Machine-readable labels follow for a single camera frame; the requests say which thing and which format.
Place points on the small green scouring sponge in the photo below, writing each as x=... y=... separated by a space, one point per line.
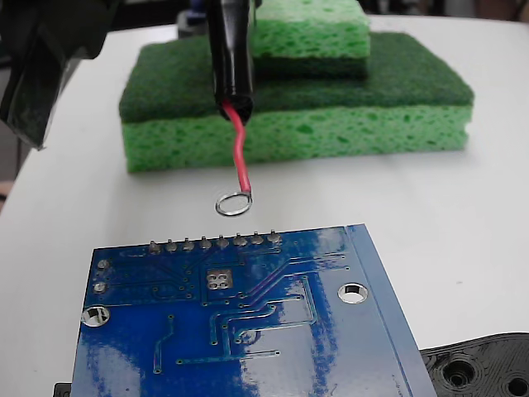
x=314 y=33

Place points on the grey blue background device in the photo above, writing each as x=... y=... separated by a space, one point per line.
x=192 y=22

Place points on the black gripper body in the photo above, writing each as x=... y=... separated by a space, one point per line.
x=37 y=54

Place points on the black 3D-printed bracket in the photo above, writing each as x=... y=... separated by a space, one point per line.
x=479 y=368

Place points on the blue printed circuit board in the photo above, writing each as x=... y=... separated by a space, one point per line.
x=248 y=322

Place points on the large green scouring sponge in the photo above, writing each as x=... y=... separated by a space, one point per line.
x=314 y=132

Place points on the small black plastic block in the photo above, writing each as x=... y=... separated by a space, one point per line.
x=62 y=390

